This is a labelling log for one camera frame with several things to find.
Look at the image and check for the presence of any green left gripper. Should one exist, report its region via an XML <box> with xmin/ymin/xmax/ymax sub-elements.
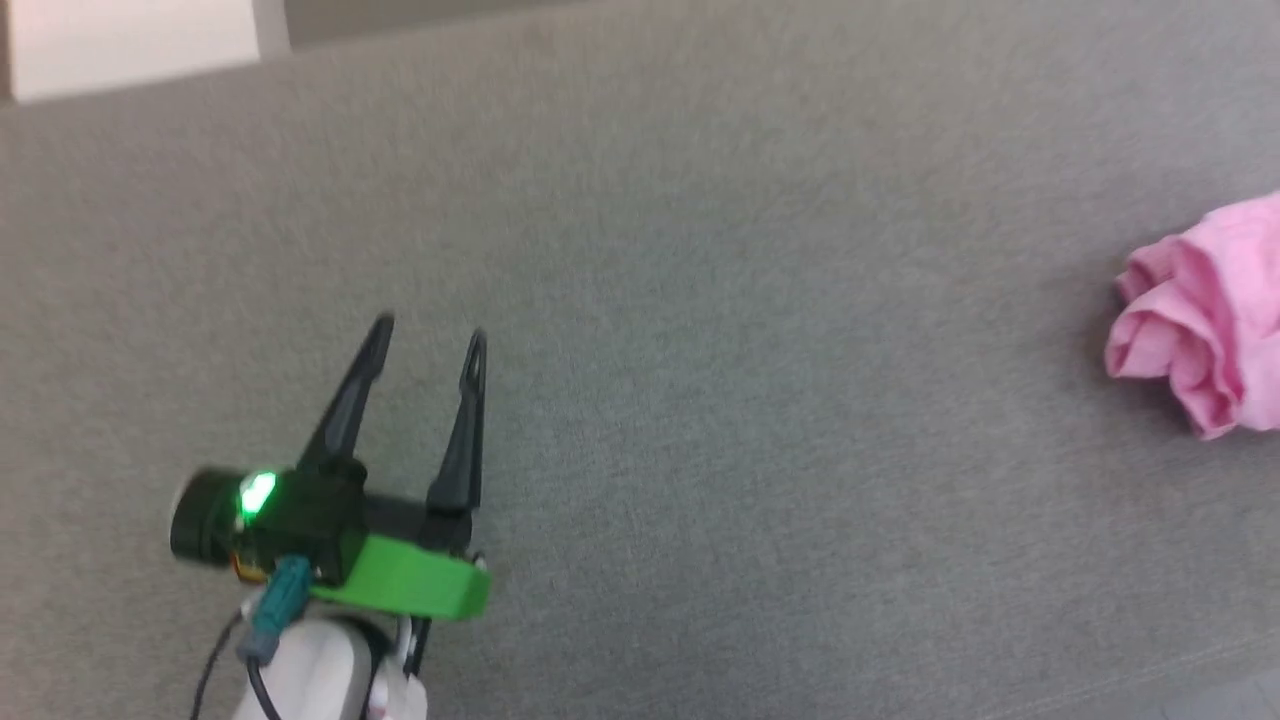
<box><xmin>298</xmin><ymin>314</ymin><xmax>492</xmax><ymax>622</ymax></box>

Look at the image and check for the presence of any pink t-shirt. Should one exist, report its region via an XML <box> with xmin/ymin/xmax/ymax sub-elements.
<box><xmin>1104</xmin><ymin>190</ymin><xmax>1280</xmax><ymax>442</ymax></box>

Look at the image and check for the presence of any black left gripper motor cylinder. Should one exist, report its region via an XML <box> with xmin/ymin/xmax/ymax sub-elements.
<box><xmin>169</xmin><ymin>468</ymin><xmax>253</xmax><ymax>572</ymax></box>

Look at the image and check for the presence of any white rectangular box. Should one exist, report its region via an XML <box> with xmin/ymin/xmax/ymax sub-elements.
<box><xmin>0</xmin><ymin>0</ymin><xmax>292</xmax><ymax>105</ymax></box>

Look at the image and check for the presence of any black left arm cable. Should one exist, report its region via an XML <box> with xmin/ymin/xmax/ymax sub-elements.
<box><xmin>190</xmin><ymin>557</ymin><xmax>313</xmax><ymax>720</ymax></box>

